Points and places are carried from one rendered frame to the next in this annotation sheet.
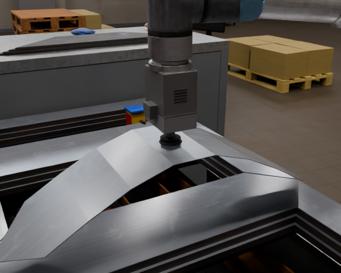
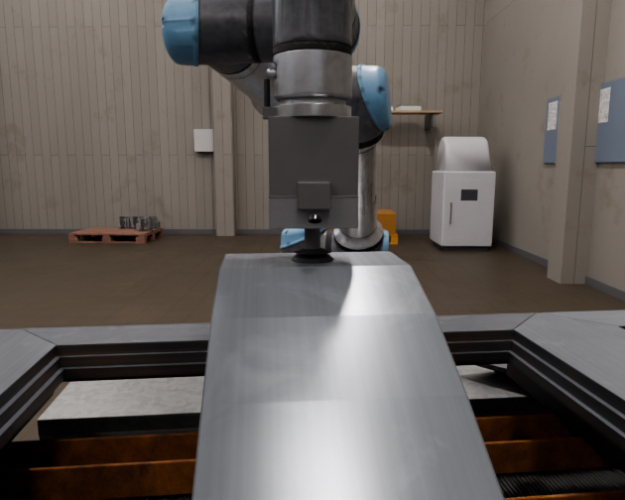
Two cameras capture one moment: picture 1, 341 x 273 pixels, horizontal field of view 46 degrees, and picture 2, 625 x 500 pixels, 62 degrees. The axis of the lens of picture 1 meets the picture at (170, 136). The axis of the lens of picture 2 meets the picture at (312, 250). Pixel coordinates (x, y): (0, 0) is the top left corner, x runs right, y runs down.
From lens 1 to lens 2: 71 cm
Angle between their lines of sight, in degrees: 66
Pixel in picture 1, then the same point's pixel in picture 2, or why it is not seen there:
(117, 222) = not seen: hidden behind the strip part
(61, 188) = (278, 418)
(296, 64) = not seen: outside the picture
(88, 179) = (314, 359)
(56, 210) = (354, 452)
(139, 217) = not seen: hidden behind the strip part
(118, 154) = (289, 300)
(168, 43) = (348, 64)
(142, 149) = (315, 276)
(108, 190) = (400, 341)
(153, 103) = (313, 182)
